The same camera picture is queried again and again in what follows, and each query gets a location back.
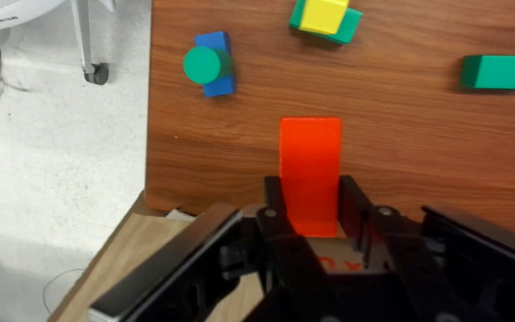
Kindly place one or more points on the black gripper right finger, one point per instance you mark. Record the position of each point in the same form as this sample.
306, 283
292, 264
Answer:
353, 208

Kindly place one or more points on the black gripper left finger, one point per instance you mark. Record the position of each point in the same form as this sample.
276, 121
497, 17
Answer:
274, 196

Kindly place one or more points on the orange rectangular block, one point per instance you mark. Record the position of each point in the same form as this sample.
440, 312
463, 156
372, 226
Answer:
310, 173

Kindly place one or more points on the blue rectangular block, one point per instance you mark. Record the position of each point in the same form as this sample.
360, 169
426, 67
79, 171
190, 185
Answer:
222, 81

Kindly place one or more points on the green cylindrical block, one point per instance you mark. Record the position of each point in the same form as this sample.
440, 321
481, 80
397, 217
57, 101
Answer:
202, 65

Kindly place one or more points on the green rectangular block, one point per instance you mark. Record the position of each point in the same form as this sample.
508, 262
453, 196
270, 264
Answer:
488, 72

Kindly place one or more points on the small green block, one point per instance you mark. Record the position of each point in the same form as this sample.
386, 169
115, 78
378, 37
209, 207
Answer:
347, 28

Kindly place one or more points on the yellow cube block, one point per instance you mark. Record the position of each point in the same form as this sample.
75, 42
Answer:
322, 17

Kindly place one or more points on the light wooden board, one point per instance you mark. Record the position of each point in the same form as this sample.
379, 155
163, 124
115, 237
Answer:
131, 244

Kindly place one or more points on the white rolling stand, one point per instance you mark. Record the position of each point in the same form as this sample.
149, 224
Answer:
50, 19

